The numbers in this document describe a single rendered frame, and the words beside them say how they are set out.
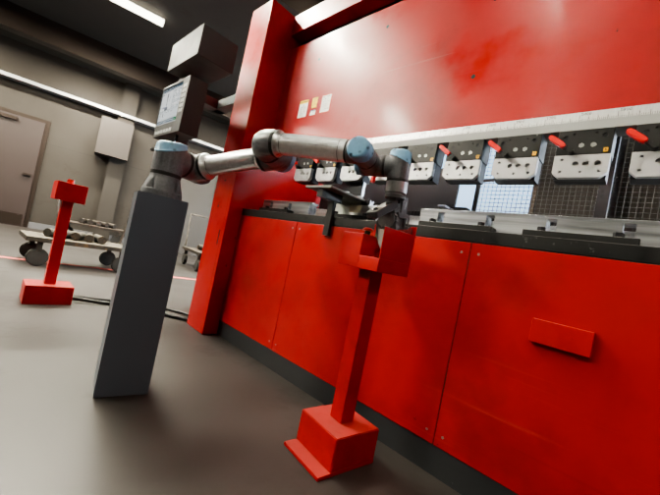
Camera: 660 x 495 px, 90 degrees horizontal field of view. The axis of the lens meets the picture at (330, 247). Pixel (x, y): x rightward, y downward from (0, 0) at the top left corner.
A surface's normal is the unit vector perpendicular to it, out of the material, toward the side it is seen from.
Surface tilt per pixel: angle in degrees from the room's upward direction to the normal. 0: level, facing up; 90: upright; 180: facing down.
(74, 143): 90
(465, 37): 90
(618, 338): 90
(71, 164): 90
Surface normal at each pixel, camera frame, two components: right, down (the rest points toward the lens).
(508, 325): -0.67, -0.15
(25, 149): 0.56, 0.10
